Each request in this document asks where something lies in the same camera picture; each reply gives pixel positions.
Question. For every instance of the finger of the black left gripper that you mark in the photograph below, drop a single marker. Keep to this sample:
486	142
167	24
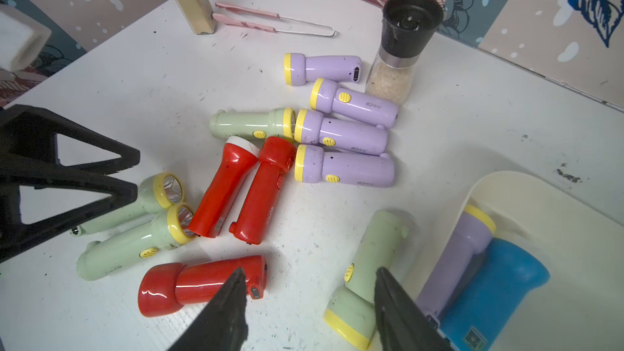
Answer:
29	158

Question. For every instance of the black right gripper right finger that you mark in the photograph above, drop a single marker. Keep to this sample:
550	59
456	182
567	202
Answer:
400	323

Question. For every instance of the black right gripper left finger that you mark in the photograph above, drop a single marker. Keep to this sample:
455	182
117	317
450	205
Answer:
221	325

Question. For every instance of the green flashlight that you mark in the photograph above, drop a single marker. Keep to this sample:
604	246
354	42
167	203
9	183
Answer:
167	230
279	122
351	309
156	193

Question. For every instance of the blue flashlight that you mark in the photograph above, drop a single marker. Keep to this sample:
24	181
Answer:
512	267

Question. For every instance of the cream plastic storage tray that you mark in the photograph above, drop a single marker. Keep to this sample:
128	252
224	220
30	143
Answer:
581	306

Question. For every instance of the red flashlight white head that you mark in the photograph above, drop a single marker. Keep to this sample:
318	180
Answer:
239	157

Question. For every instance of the green flashlight under purple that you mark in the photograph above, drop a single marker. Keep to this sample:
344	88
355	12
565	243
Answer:
279	122

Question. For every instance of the purple flashlight top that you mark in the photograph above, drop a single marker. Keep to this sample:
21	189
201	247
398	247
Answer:
300	69

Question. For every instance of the black-top pepper grinder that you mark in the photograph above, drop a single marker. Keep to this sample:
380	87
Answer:
407	28

